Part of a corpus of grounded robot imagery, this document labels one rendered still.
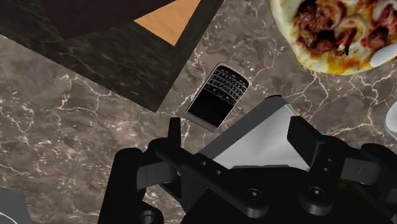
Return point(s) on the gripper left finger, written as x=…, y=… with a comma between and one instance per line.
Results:
x=124, y=186

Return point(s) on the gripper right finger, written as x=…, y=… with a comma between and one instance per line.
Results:
x=322, y=161

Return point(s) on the grey metal box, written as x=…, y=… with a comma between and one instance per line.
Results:
x=263, y=145

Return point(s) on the white round object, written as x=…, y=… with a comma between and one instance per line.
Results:
x=392, y=121

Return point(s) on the grey round object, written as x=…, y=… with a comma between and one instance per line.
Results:
x=12, y=208

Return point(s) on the black keypad phone silver rim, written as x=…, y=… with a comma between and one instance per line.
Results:
x=214, y=105

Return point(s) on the white oblong object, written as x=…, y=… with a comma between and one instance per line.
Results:
x=386, y=54

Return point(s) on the dark marbled robot stand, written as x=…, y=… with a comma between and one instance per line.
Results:
x=102, y=59

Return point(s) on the pizza with meat topping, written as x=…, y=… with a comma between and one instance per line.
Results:
x=328, y=31

